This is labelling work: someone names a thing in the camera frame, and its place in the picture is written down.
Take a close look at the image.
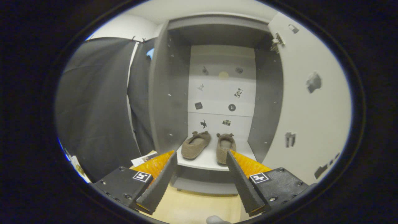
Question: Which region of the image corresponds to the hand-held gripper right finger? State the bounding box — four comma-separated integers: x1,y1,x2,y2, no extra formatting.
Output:
226,150,316,217

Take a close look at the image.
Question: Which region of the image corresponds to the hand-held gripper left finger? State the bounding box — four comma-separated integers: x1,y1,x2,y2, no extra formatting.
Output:
92,150,178,215

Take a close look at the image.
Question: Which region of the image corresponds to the brown fuzzy slipper shoe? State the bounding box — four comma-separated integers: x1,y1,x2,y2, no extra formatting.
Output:
216,133,237,165
181,131,212,160

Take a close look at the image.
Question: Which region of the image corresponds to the grey shoe cabinet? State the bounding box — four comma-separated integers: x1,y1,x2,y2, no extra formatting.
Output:
148,14,284,196

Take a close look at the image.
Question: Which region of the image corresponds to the white shoe cabinet door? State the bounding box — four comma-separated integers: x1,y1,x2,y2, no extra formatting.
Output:
261,12,352,185

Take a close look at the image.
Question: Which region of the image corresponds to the white printed packet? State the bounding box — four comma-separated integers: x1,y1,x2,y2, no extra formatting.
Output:
61,146,90,183

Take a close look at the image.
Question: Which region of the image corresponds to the black backdrop cloth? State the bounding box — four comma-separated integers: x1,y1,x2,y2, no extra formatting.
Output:
56,37,156,182

